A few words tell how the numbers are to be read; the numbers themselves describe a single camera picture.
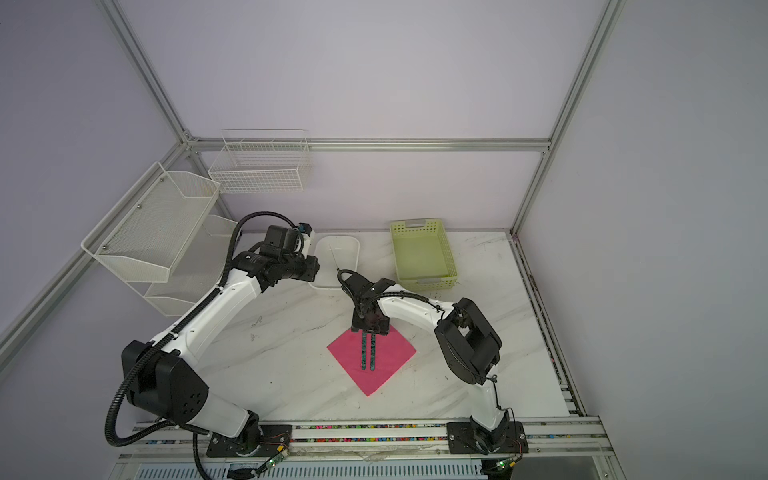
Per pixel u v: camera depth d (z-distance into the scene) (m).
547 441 0.75
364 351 0.88
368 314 0.65
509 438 0.71
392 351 0.88
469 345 0.49
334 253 1.11
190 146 0.92
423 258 1.16
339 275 0.75
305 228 0.75
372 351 0.88
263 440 0.73
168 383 0.41
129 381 0.43
